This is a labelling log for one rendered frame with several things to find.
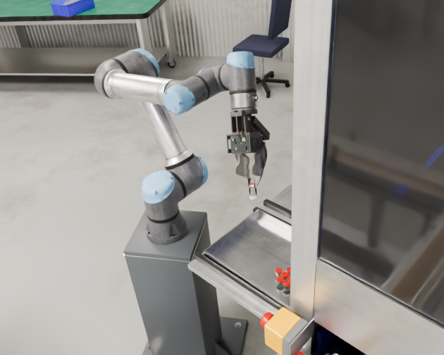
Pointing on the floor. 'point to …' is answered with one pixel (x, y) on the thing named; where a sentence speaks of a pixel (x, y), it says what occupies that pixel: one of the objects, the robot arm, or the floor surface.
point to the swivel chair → (265, 49)
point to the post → (309, 149)
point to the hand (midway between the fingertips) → (253, 181)
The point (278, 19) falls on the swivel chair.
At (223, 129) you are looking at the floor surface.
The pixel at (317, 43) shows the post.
